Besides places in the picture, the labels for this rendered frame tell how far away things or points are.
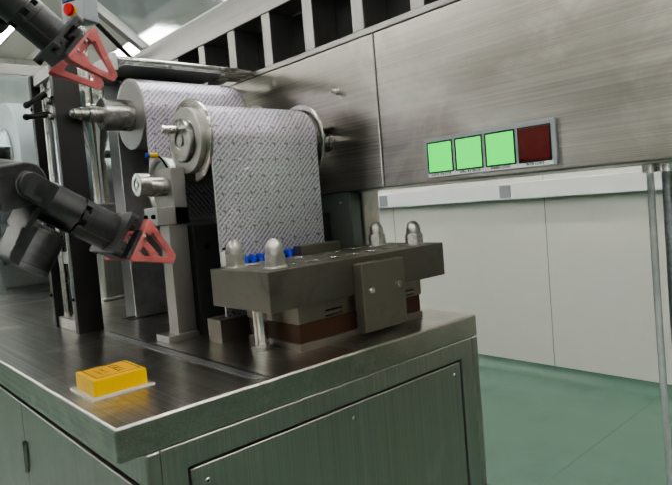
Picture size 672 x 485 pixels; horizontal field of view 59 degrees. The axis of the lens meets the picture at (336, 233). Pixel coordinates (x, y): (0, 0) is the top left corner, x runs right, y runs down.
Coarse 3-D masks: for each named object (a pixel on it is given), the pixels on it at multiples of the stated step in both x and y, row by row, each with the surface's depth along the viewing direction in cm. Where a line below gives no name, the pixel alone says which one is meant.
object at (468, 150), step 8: (456, 144) 100; (464, 144) 99; (472, 144) 98; (480, 144) 97; (456, 152) 101; (464, 152) 99; (472, 152) 98; (480, 152) 97; (464, 160) 100; (472, 160) 98; (480, 160) 97
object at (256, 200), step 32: (256, 160) 106; (288, 160) 111; (224, 192) 101; (256, 192) 106; (288, 192) 111; (320, 192) 116; (224, 224) 101; (256, 224) 106; (288, 224) 110; (320, 224) 116
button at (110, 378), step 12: (84, 372) 78; (96, 372) 77; (108, 372) 77; (120, 372) 76; (132, 372) 77; (144, 372) 78; (84, 384) 76; (96, 384) 74; (108, 384) 75; (120, 384) 76; (132, 384) 77; (96, 396) 74
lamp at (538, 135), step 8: (528, 128) 90; (536, 128) 89; (544, 128) 88; (520, 136) 91; (528, 136) 90; (536, 136) 89; (544, 136) 88; (520, 144) 92; (528, 144) 91; (536, 144) 90; (544, 144) 89; (520, 152) 92; (528, 152) 91; (536, 152) 90; (544, 152) 89; (520, 160) 92; (528, 160) 91
